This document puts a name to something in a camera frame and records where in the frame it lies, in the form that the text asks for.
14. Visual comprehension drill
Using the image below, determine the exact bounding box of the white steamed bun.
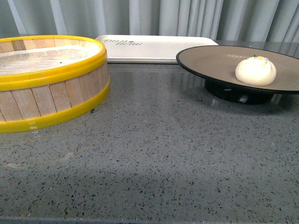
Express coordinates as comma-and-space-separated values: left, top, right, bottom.
235, 56, 277, 86

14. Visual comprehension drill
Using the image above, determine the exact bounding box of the beige plate with black rim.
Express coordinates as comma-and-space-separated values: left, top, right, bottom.
176, 45, 299, 105

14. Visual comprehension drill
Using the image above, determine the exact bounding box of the yellow rimmed bamboo steamer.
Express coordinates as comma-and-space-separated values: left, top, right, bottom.
0, 35, 110, 133

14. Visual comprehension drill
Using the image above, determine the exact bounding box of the grey pleated curtain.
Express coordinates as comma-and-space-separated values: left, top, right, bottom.
0, 0, 299, 42

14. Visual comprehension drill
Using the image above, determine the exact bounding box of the white rectangular tray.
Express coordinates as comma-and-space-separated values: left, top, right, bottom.
96, 35, 217, 64

